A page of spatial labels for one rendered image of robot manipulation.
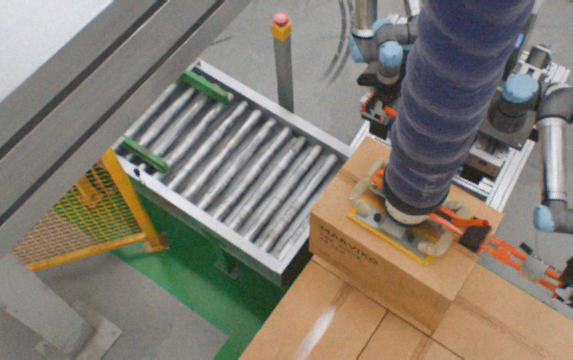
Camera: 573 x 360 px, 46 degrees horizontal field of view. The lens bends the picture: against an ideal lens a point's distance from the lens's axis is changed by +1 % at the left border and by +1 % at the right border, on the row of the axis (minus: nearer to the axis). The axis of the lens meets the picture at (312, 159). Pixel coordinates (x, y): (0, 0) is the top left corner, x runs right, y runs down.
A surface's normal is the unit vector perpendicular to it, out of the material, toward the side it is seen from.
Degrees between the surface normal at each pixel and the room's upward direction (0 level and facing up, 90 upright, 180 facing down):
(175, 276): 0
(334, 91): 0
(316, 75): 0
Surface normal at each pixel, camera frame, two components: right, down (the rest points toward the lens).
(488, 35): 0.06, 0.69
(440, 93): -0.44, 0.70
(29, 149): 0.83, 0.50
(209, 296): 0.00, -0.48
